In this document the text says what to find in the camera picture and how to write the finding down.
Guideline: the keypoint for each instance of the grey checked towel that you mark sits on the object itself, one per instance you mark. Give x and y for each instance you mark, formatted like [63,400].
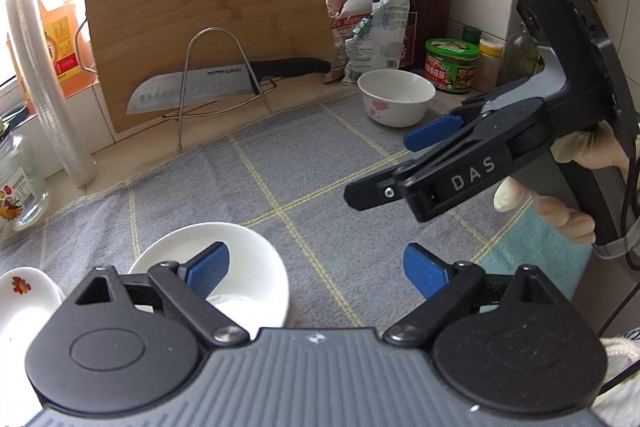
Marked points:
[300,167]

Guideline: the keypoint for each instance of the yellow-lidded spice jar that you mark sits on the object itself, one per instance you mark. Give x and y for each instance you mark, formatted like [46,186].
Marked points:
[487,67]

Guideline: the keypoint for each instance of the small green-capped jar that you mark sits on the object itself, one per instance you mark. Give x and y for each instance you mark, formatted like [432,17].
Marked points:
[471,34]

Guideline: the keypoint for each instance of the white knit clothing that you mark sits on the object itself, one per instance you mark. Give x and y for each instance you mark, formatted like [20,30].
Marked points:
[620,357]

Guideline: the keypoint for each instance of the glass jar with green lid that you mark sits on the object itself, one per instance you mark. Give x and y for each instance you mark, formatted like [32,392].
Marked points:
[20,187]

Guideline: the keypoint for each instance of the green-lidded sauce jar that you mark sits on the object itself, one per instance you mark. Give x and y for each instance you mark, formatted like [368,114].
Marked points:
[450,67]

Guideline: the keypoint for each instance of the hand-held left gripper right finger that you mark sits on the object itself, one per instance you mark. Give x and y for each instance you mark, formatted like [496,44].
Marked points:
[425,272]

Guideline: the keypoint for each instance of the white plate with fruit print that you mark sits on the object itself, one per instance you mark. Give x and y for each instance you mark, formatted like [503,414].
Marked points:
[30,307]

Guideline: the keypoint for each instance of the red and white packet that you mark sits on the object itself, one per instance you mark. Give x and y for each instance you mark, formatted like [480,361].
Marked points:
[345,22]

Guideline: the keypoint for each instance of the teal towel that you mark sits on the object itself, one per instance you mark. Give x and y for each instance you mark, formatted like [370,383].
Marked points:
[530,252]

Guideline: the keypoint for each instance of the white bowl with pink flowers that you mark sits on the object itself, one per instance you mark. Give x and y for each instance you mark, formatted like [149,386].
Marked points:
[160,257]
[395,92]

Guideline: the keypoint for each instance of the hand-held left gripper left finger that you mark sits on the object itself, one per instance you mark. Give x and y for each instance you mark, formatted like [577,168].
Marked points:
[207,269]

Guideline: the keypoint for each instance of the person's right hand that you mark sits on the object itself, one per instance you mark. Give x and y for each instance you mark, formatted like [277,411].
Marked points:
[595,147]

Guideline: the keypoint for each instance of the white printed packet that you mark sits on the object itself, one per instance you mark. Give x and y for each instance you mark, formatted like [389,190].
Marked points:
[380,42]

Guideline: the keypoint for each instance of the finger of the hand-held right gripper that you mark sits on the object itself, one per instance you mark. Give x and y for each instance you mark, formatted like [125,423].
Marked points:
[370,192]
[430,134]

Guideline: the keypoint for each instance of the orange cooking oil bottle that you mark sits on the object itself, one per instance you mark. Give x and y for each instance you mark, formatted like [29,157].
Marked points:
[60,37]

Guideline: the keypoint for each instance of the tall plastic wrap roll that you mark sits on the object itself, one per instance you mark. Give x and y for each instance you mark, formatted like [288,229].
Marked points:
[45,82]

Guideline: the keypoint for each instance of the brown knife block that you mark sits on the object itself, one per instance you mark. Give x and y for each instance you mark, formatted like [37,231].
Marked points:
[432,7]

